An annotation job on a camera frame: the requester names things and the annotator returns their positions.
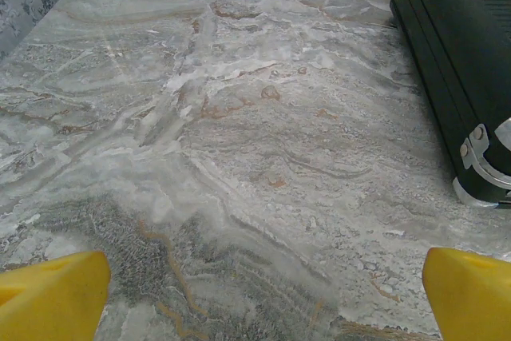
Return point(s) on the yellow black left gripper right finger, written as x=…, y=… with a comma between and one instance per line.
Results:
x=475, y=301

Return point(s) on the black case with metal corners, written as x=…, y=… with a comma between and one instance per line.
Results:
x=459, y=37

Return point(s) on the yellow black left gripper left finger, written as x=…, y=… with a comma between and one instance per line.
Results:
x=48, y=301

